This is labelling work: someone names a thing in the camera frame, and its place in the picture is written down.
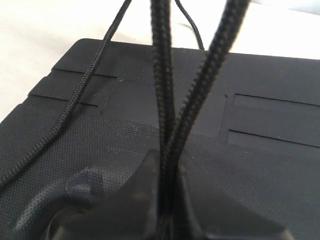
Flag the black braided rope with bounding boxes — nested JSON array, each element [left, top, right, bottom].
[[0, 0, 256, 240]]

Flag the black plastic carry case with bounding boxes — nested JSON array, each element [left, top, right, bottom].
[[0, 38, 320, 240]]

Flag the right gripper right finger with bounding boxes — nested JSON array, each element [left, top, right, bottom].
[[173, 152, 294, 240]]

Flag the white curtain backdrop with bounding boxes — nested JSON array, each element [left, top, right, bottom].
[[251, 0, 320, 12]]

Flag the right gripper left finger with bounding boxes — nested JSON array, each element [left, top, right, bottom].
[[52, 150, 160, 240]]

